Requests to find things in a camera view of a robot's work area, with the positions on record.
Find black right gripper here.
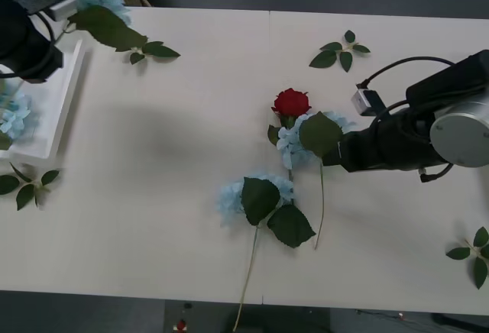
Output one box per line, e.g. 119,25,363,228
322,118,387,174

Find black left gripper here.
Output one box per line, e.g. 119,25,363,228
0,0,54,67

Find shallow white box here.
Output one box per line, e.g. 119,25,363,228
0,38,87,163

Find red rose with green stem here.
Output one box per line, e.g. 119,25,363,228
267,87,313,207

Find loose green leaf twig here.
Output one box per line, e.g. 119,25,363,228
445,226,489,290
128,40,182,66
308,29,372,73
0,162,61,212

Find pale blue flower, two leaves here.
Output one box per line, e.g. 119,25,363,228
216,171,318,333

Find small red object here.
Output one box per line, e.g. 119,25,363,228
172,301,193,332

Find black left wrist camera cable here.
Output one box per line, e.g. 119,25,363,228
37,12,57,56

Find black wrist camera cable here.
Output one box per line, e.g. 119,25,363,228
37,12,57,56
358,56,458,90

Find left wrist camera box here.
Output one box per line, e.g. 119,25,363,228
18,0,78,21

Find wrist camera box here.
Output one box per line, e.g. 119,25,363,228
18,0,78,21
350,83,385,117

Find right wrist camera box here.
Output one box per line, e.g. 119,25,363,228
350,83,385,117

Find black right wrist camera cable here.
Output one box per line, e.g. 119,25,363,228
358,56,458,90

